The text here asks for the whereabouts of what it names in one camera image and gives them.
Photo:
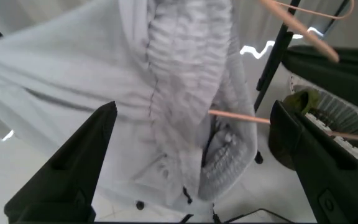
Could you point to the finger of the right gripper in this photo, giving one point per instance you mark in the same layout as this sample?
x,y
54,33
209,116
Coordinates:
x,y
322,55

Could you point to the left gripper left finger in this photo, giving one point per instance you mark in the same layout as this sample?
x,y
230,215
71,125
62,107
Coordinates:
x,y
67,174

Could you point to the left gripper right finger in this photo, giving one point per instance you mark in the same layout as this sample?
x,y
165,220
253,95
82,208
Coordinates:
x,y
331,180

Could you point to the pink clothes hanger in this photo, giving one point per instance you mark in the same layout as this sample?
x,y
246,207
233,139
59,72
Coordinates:
x,y
297,26

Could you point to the pale grey shorts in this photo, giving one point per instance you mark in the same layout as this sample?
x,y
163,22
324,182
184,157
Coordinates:
x,y
182,77

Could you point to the white laundry basket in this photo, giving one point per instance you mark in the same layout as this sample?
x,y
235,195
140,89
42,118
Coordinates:
x,y
337,109

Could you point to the black clothes rack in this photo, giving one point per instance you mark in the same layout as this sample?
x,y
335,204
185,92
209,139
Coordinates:
x,y
275,56

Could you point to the green garment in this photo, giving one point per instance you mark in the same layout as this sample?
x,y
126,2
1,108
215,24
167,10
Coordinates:
x,y
303,99

